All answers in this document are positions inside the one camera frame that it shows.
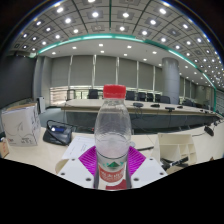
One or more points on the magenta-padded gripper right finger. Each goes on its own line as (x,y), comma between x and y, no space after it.
(145,171)

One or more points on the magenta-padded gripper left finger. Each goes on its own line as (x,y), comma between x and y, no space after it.
(78,171)

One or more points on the clear red-capped water bottle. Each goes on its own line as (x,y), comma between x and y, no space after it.
(112,133)

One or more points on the black tool in organizer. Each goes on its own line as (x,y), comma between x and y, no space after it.
(175,162)

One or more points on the black desktop conference unit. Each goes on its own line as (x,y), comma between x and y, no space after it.
(58,133)

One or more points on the long curved conference desk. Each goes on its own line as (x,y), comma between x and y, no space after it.
(83,105)

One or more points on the white cardboard paper box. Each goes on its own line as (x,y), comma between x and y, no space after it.
(21,125)

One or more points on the row of black office chairs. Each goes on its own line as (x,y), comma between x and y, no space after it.
(141,96)

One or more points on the group of ceiling lights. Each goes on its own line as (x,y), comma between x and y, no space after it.
(95,14)

